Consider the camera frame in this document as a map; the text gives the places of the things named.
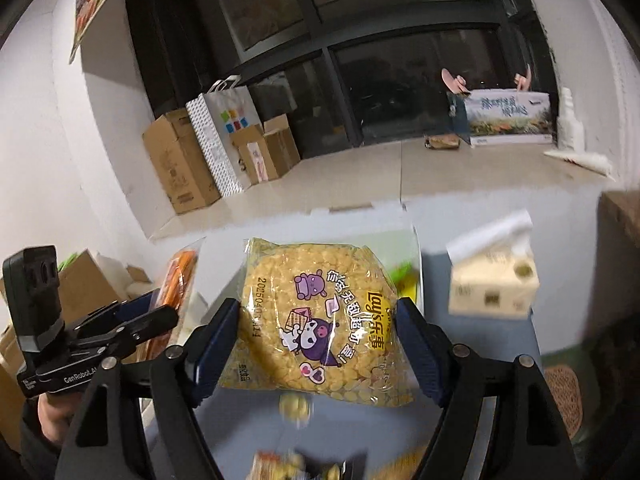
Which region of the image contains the polka dot paper bag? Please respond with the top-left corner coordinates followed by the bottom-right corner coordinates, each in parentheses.
top-left (186, 76), bottom-right (263, 198)

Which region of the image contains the white paper sheet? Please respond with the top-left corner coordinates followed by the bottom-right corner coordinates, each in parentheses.
top-left (544, 147), bottom-right (616, 178)

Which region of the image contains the landscape printed box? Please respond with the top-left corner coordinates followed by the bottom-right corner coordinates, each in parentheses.
top-left (462, 89), bottom-right (555, 148)

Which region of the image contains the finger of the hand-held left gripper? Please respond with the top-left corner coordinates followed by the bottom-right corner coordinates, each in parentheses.
top-left (100, 305), bottom-right (179, 358)
top-left (75, 290), bottom-right (157, 338)

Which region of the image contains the brown snack wrapper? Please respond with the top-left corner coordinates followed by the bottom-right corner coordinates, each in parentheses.
top-left (424, 135), bottom-right (461, 152)

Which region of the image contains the person's left hand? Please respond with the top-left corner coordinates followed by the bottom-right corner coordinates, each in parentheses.
top-left (37, 392), bottom-right (76, 443)

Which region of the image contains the flat cardboard carton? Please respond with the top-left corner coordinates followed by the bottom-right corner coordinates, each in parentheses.
top-left (0, 249), bottom-right (121, 401)

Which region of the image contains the small cardboard box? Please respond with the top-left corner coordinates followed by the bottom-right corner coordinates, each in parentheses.
top-left (230, 114), bottom-right (302, 184)

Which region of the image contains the white storage box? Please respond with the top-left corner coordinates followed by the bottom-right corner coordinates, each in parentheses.
top-left (192, 200), bottom-right (426, 321)

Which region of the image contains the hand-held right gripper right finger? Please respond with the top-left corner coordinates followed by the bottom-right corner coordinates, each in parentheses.
top-left (395, 297), bottom-right (586, 480)

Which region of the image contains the large cardboard box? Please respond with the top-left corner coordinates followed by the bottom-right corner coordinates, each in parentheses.
top-left (142, 108), bottom-right (221, 216)

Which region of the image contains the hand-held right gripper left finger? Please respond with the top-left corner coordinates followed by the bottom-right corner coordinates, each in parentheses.
top-left (60, 297), bottom-right (241, 480)

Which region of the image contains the wooden side table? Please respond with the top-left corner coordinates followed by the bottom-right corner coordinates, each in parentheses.
top-left (597, 191), bottom-right (640, 271)

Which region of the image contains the yellow tissue pack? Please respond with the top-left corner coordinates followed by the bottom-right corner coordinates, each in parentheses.
top-left (445, 210), bottom-right (541, 318)

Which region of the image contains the orange snack packet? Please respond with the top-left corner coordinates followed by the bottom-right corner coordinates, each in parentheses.
top-left (150, 249), bottom-right (201, 356)

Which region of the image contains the white plastic bottle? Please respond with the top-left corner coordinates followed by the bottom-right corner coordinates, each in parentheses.
top-left (556, 87), bottom-right (586, 151)

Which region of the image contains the dark window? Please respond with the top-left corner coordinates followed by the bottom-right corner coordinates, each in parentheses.
top-left (125, 0), bottom-right (561, 156)

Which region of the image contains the round woven mat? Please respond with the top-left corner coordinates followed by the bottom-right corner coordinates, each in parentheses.
top-left (542, 365), bottom-right (583, 436)

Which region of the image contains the green snack packet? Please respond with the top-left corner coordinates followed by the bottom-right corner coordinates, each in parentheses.
top-left (390, 260), bottom-right (419, 301)

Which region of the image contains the yellow cartoon chips bag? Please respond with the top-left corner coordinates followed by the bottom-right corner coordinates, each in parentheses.
top-left (220, 237), bottom-right (418, 406)

